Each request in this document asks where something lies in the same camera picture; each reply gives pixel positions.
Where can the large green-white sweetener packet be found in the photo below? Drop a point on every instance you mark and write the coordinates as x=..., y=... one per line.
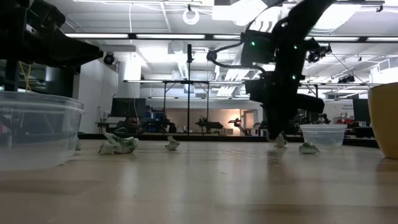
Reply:
x=119, y=145

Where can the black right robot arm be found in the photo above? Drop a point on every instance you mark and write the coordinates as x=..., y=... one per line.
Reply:
x=295, y=18

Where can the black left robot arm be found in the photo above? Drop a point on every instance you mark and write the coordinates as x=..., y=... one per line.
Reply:
x=34, y=37

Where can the small clear plastic bin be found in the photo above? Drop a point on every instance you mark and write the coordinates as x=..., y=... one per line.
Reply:
x=323, y=137

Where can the black computer monitor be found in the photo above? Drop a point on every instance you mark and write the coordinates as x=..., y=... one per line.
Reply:
x=361, y=110
x=128, y=107

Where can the black tripod stand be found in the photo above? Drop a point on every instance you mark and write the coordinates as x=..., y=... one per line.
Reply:
x=188, y=93

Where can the clear glass cup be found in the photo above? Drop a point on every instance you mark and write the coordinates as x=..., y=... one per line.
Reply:
x=37, y=130

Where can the yellow mug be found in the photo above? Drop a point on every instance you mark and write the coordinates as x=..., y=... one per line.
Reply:
x=385, y=121

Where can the round black ceiling camera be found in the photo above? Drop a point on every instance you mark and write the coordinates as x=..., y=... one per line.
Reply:
x=109, y=58

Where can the black background workstation frame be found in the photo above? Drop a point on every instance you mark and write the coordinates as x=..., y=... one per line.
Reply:
x=164, y=102

